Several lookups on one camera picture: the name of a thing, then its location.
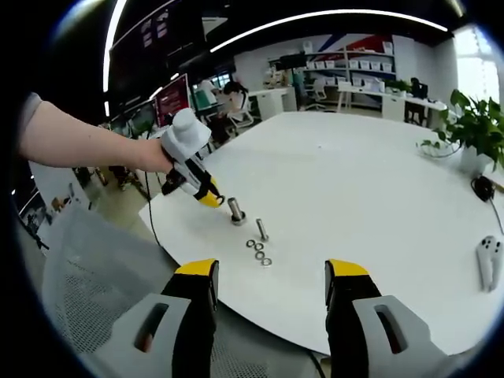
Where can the grey mesh office chair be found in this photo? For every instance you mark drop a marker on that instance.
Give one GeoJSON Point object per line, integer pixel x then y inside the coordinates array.
{"type": "Point", "coordinates": [98, 256]}

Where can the long white desk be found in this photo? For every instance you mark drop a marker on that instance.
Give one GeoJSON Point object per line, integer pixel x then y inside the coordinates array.
{"type": "Point", "coordinates": [393, 104]}

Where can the white storage shelf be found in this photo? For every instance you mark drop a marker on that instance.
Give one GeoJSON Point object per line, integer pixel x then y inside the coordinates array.
{"type": "Point", "coordinates": [346, 71]}

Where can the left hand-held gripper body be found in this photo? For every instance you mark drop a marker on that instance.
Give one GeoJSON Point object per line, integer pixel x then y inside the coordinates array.
{"type": "Point", "coordinates": [183, 134]}

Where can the narrow bright window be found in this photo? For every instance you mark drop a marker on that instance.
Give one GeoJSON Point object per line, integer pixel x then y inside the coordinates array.
{"type": "Point", "coordinates": [476, 63]}

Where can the thin threaded metal stud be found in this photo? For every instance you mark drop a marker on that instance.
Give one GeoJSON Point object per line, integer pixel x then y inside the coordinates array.
{"type": "Point", "coordinates": [260, 228]}

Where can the person's left hand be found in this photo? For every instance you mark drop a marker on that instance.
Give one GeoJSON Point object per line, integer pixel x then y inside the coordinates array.
{"type": "Point", "coordinates": [151, 157]}

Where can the white handheld controller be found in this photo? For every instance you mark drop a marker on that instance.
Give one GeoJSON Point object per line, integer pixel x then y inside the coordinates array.
{"type": "Point", "coordinates": [486, 260]}

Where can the black round adapter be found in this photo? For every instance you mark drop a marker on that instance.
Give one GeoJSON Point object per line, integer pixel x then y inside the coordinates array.
{"type": "Point", "coordinates": [478, 183]}

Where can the thick threaded metal stud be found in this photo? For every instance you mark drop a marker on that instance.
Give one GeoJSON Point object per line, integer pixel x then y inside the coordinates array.
{"type": "Point", "coordinates": [235, 206]}

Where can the rows of white storage bins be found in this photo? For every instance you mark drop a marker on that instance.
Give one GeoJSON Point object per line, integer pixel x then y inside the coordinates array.
{"type": "Point", "coordinates": [366, 65]}

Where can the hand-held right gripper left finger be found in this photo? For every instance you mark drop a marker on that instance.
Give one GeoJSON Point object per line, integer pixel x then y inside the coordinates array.
{"type": "Point", "coordinates": [189, 315]}

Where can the green leafy plant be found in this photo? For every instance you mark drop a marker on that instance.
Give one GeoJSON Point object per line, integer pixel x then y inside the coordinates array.
{"type": "Point", "coordinates": [476, 118]}

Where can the white plant pot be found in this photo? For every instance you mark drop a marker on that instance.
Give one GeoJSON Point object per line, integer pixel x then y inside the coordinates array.
{"type": "Point", "coordinates": [474, 161]}

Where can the black office chair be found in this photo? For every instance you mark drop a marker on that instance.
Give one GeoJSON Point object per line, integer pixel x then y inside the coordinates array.
{"type": "Point", "coordinates": [417, 88]}

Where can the curved ceiling light strip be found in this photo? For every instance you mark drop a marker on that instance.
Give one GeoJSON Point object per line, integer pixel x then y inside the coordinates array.
{"type": "Point", "coordinates": [338, 12]}

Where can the white office chair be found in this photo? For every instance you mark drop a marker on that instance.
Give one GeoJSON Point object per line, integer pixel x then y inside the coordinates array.
{"type": "Point", "coordinates": [317, 92]}

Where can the small white desk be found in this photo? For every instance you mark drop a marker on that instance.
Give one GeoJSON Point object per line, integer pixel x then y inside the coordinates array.
{"type": "Point", "coordinates": [275, 100]}

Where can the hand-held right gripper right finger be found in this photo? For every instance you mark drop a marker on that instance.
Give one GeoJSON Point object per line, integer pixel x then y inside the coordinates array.
{"type": "Point", "coordinates": [354, 315]}

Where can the long ceiling light strip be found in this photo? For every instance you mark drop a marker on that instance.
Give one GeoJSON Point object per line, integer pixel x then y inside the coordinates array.
{"type": "Point", "coordinates": [110, 35]}

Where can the small green desk plant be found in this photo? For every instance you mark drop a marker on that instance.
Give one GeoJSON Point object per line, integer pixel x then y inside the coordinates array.
{"type": "Point", "coordinates": [399, 86]}

